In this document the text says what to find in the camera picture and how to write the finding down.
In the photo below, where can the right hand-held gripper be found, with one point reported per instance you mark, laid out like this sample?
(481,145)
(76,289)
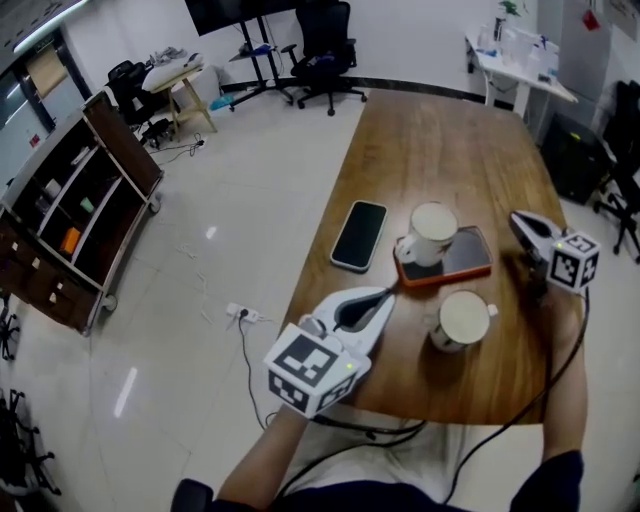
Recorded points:
(572,265)

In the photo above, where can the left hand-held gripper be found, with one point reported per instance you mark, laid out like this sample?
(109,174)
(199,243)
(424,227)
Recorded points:
(305,360)

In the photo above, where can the white mug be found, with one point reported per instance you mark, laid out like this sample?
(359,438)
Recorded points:
(434,222)
(462,320)

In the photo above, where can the person's right forearm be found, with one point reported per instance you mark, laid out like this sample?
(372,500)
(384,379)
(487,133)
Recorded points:
(565,400)

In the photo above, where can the person's left forearm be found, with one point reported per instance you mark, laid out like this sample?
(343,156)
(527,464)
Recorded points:
(260,460)

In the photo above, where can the orange coaster tray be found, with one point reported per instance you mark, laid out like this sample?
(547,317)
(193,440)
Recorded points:
(470,255)

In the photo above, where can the black mini cabinet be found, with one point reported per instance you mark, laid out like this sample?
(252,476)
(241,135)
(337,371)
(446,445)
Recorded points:
(570,160)

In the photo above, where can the black smartphone in white case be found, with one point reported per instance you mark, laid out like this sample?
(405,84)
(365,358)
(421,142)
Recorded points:
(359,235)

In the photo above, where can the white desk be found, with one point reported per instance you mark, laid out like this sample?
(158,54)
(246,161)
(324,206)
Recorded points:
(521,100)

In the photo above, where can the black office chair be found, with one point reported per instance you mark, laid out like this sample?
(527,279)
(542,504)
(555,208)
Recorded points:
(625,125)
(125,80)
(9,325)
(20,440)
(322,30)

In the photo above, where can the person's white clothing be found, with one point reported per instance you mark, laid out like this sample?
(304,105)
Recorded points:
(410,460)

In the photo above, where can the grey refrigerator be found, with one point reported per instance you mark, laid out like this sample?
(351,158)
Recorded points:
(575,50)

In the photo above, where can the white storage box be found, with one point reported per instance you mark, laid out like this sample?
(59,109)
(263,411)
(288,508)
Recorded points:
(520,47)

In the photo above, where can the red fridge sticker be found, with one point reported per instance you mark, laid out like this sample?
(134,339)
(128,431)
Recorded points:
(591,20)

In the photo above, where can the potted green plant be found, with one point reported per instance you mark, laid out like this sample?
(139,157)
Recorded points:
(510,7)

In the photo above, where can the person's navy shirt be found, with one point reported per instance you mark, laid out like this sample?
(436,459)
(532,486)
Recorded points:
(555,485)

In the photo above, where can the teal plastic bag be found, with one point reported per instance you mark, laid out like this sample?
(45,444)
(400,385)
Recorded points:
(220,103)

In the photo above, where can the wooden side table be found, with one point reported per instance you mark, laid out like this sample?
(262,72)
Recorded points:
(197,100)

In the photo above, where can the black television stand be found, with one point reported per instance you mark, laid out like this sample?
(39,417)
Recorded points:
(262,60)

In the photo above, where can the brown wheeled cabinet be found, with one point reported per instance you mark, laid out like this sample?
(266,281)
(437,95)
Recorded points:
(125,145)

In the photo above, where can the green container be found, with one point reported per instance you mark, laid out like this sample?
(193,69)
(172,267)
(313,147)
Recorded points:
(87,204)

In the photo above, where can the orange box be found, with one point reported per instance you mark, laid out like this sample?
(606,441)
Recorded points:
(70,240)

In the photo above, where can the grey crumpled clothes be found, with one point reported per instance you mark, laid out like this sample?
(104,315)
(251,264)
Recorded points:
(170,52)

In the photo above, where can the beige roller blind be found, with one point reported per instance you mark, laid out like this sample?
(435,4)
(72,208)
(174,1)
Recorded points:
(47,72)

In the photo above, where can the ceiling tube light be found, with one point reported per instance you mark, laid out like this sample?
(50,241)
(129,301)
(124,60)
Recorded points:
(50,22)

